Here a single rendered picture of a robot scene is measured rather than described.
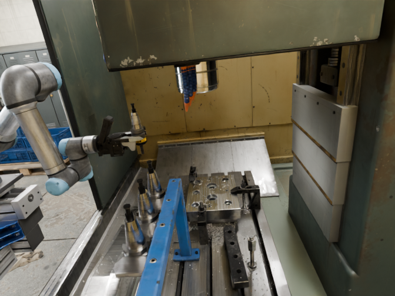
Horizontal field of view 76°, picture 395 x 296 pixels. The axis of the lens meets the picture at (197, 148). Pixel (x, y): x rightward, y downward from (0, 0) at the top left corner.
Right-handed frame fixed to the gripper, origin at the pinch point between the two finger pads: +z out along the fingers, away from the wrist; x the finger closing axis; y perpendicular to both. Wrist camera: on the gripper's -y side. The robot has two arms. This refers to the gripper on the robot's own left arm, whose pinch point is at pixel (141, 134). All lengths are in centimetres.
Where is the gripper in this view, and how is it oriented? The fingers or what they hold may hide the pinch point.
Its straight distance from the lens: 107.3
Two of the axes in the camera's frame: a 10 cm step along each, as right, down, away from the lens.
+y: 1.2, 9.2, 3.8
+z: 9.9, -0.9, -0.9
